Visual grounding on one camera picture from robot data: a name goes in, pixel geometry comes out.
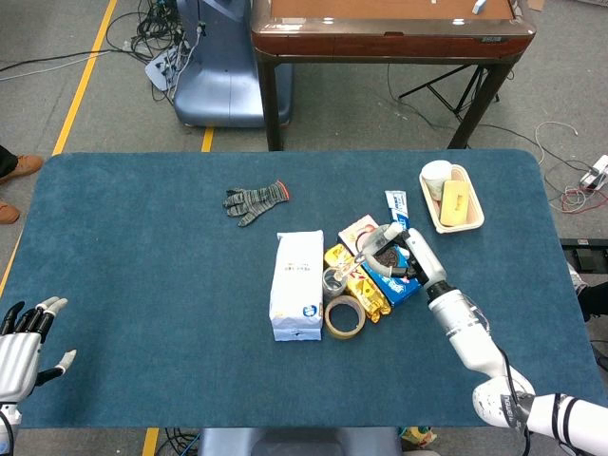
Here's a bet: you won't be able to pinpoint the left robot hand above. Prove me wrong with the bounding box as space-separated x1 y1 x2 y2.
0 295 78 406

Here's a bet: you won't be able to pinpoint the grey striped work glove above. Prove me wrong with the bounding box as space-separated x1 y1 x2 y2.
222 180 292 229

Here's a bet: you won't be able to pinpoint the black tripod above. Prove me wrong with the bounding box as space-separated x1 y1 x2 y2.
398 63 503 121

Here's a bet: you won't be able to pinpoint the white paper bag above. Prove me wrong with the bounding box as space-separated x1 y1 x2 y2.
268 229 326 343

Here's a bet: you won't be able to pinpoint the brown shoe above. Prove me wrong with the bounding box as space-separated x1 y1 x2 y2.
0 153 46 185
0 200 22 226

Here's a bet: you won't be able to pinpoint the white power strip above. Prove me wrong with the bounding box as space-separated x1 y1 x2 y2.
579 154 608 192

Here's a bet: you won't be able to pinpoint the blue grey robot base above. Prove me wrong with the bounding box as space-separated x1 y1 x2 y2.
172 0 294 129

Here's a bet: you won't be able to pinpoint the grey robot torso base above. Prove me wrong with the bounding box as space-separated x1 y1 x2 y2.
196 427 406 456

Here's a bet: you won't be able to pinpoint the beige plastic basket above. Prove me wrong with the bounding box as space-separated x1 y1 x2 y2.
418 162 486 236

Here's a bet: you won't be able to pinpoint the clear glass jar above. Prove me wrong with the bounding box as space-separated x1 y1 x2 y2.
322 266 351 302

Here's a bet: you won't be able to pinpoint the gold foil snack packet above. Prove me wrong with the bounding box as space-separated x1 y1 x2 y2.
323 242 392 325

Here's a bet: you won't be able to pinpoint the white blue toothpaste tube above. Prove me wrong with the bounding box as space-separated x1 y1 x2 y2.
384 190 412 232

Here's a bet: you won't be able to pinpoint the tangled black floor cables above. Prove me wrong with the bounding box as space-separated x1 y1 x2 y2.
104 0 192 64

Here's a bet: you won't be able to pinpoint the yellow sponge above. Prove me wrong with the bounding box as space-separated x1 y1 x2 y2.
438 179 469 227

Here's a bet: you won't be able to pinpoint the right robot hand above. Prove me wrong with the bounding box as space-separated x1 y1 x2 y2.
358 222 448 288

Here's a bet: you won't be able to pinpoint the blue cookie box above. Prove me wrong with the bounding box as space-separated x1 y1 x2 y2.
337 214 425 308

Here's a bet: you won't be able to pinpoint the yellow packing tape roll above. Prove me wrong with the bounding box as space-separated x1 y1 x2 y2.
324 294 368 341

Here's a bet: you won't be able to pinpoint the brown mahjong table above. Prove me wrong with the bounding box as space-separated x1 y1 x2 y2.
250 0 538 153

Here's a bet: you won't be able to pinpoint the white paper cup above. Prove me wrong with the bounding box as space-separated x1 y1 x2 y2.
422 160 453 201

